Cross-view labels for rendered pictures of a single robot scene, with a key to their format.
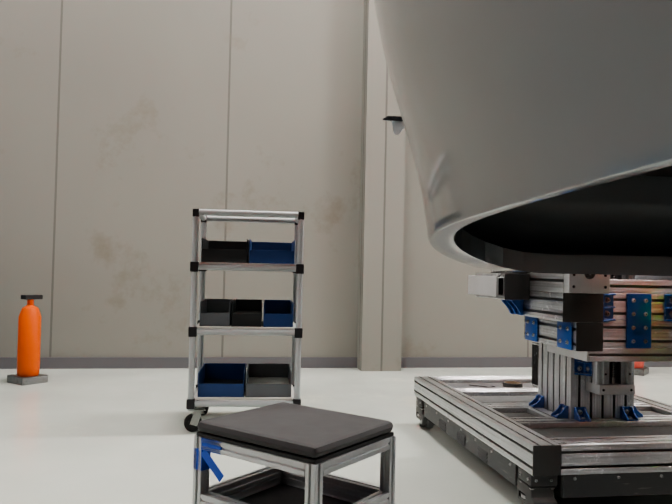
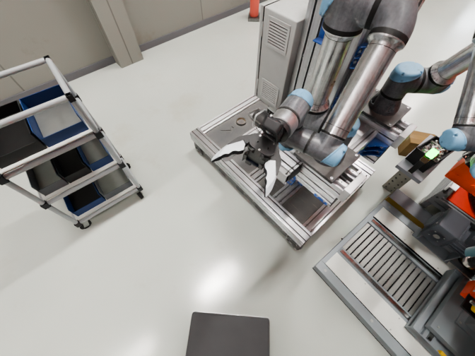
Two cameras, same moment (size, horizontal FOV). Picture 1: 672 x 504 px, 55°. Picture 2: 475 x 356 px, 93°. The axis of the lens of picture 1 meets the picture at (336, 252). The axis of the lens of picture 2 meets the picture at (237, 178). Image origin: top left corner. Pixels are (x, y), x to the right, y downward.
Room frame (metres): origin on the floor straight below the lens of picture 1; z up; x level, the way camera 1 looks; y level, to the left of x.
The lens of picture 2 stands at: (1.84, -0.03, 1.67)
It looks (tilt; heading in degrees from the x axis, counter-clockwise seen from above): 58 degrees down; 328
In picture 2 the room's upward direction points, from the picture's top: straight up
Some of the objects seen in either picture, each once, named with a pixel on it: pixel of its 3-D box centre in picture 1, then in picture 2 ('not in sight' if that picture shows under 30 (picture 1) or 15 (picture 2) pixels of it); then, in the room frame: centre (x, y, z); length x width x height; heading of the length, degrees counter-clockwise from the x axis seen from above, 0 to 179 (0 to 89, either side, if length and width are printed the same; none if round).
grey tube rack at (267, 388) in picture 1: (247, 318); (71, 159); (3.13, 0.42, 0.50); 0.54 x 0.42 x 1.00; 96
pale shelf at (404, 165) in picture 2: not in sight; (425, 157); (1.95, -1.60, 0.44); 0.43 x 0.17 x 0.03; 96
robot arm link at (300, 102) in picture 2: not in sight; (294, 109); (2.19, -0.45, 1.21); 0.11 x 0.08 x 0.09; 114
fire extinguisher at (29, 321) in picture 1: (28, 338); not in sight; (4.07, 1.90, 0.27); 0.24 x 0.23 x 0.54; 100
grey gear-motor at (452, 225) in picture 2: not in sight; (458, 248); (1.43, -1.38, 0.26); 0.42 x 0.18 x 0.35; 6
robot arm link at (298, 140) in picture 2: not in sight; (292, 135); (2.18, -0.45, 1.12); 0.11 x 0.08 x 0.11; 24
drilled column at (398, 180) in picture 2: not in sight; (406, 173); (1.95, -1.63, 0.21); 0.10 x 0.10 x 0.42; 6
